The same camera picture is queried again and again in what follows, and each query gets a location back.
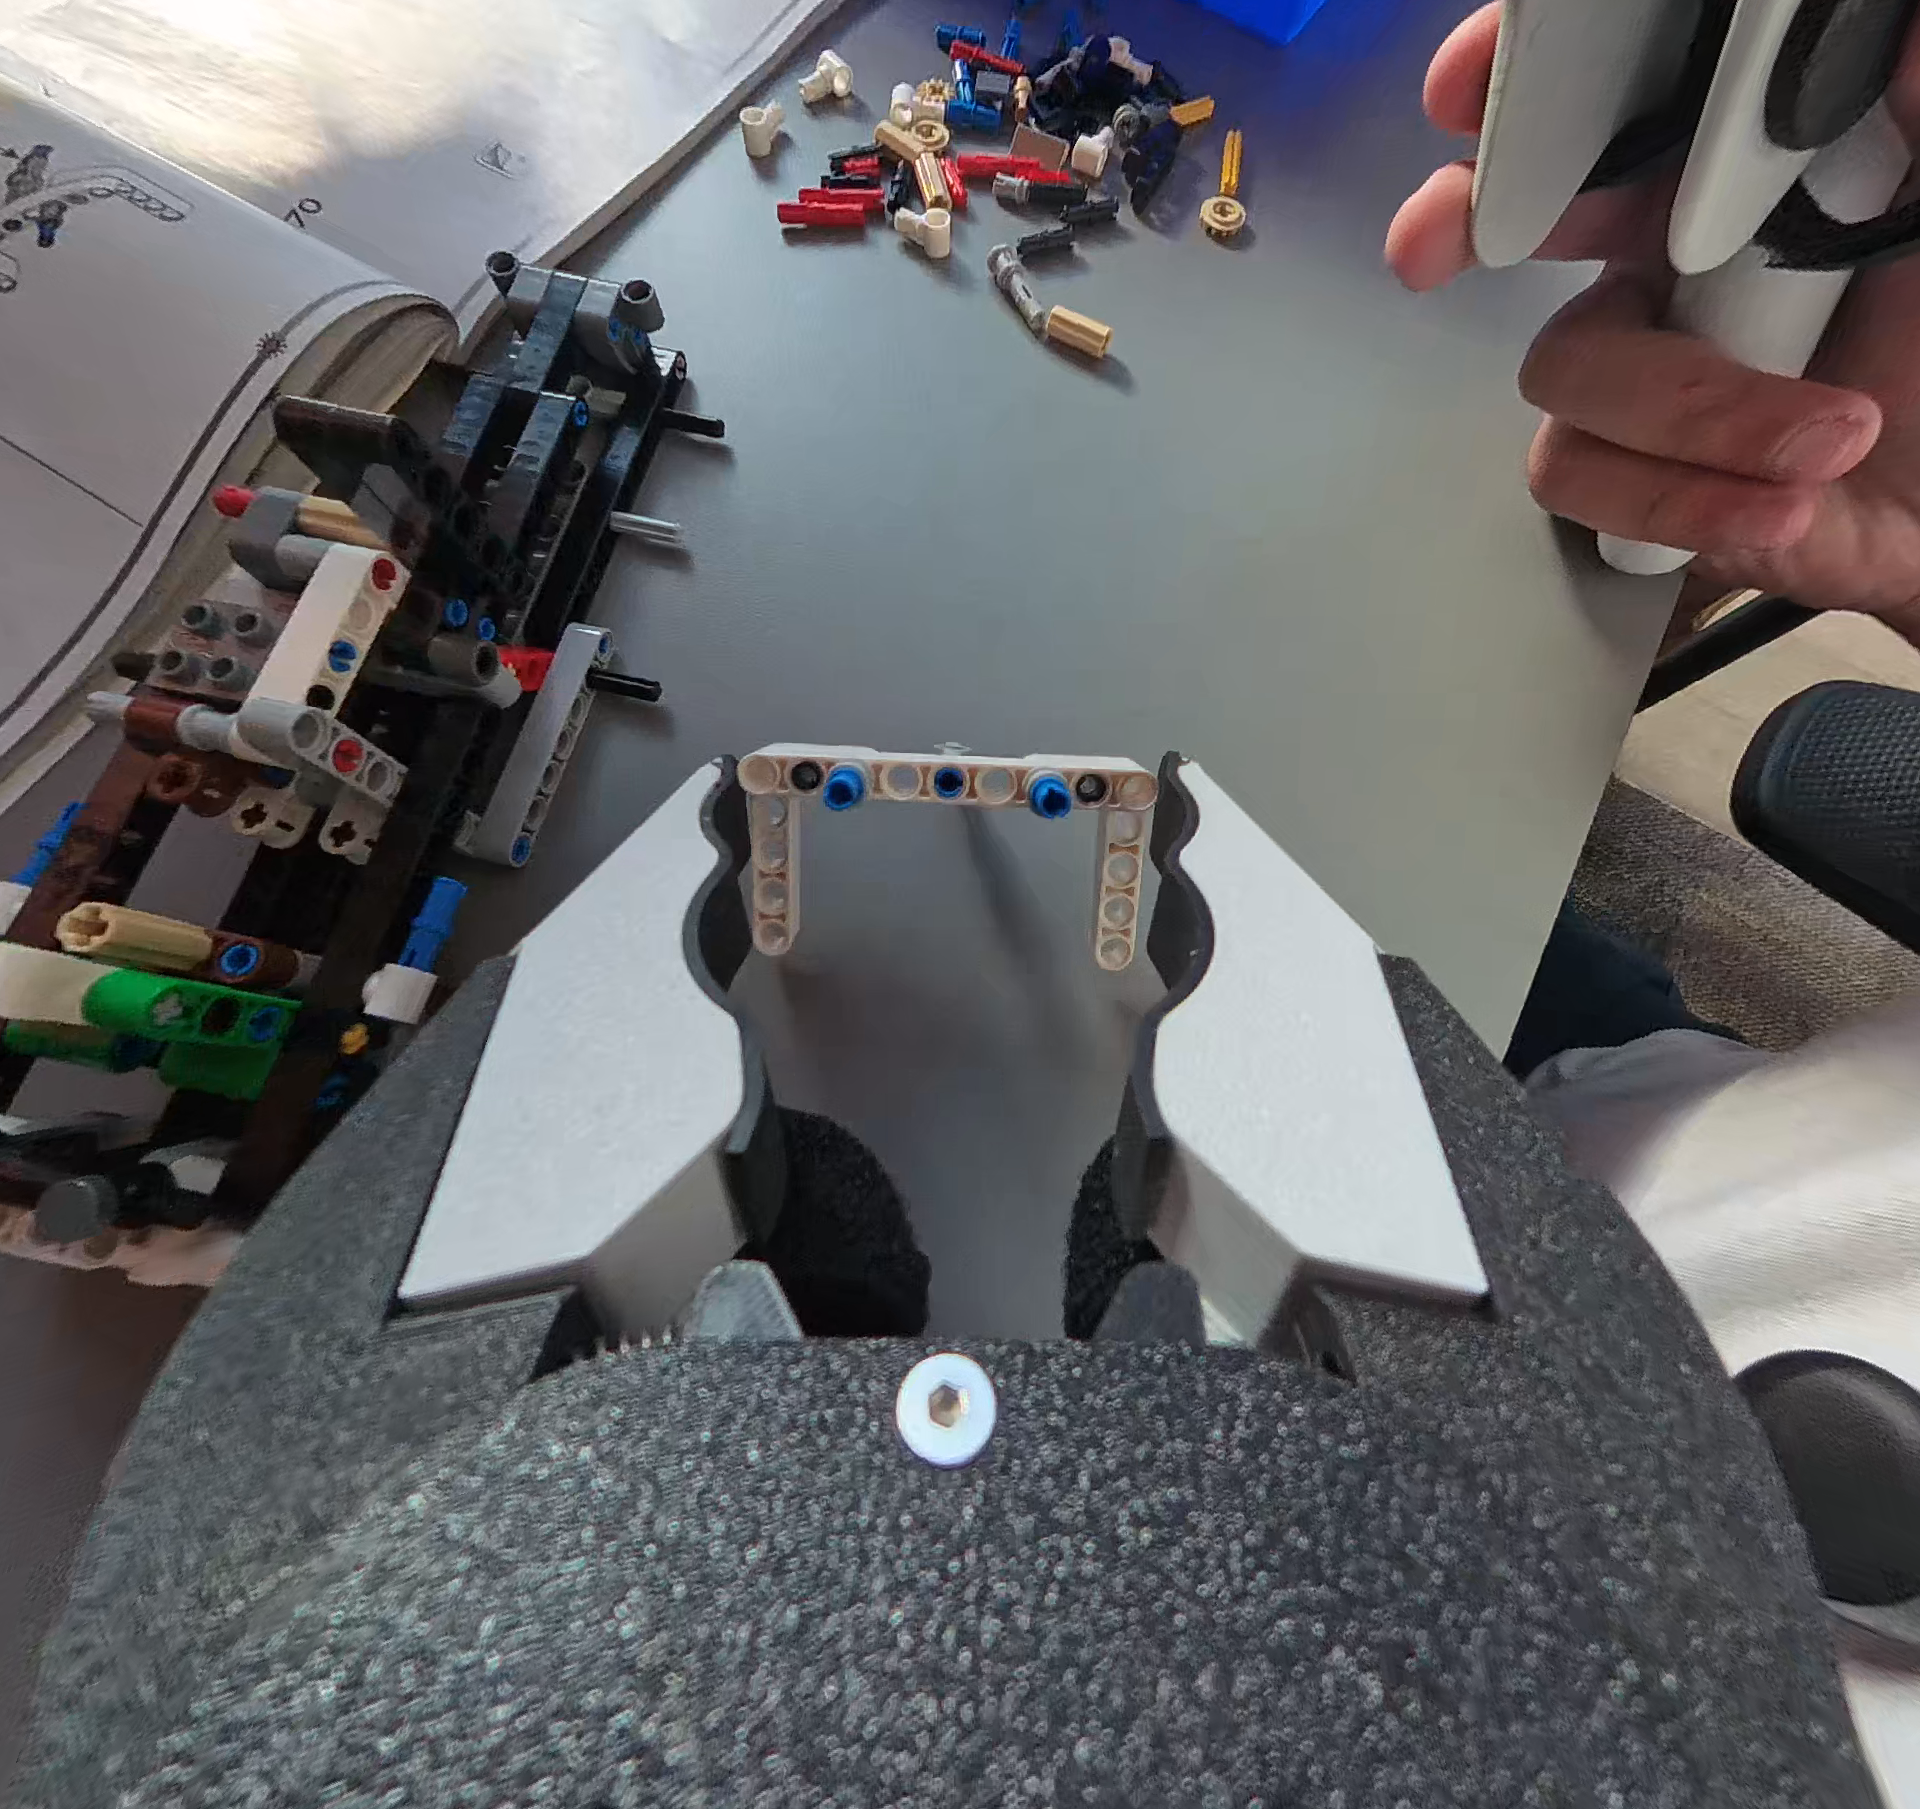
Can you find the white lego beam frame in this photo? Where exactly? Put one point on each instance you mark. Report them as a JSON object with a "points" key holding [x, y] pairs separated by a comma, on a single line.
{"points": [[900, 785]]}

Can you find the pile of coloured lego pieces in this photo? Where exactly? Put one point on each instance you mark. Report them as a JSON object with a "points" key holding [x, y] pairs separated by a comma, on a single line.
{"points": [[974, 131]]}

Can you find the black office chair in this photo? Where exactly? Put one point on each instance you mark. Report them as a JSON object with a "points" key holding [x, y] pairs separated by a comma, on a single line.
{"points": [[1829, 789]]}

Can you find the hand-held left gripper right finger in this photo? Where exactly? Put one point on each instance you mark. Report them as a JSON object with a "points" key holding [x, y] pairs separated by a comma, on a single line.
{"points": [[1306, 1088]]}

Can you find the partly built lego vehicle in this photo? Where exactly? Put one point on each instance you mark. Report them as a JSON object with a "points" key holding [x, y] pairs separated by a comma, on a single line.
{"points": [[376, 640]]}

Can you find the flat instruction booklet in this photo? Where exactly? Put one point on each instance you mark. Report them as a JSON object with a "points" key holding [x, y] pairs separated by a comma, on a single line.
{"points": [[448, 39]]}

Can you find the dark rounded object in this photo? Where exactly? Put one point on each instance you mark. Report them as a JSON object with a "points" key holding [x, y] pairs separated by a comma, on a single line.
{"points": [[1843, 1480]]}

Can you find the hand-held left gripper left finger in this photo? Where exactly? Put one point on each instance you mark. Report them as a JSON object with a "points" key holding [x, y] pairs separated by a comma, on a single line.
{"points": [[598, 1088]]}

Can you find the person's right hand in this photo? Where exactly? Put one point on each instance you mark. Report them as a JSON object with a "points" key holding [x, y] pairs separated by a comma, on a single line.
{"points": [[1725, 459]]}

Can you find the tan lego connector grey axle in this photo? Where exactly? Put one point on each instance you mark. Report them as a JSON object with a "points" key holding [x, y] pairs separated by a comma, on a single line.
{"points": [[1080, 329]]}

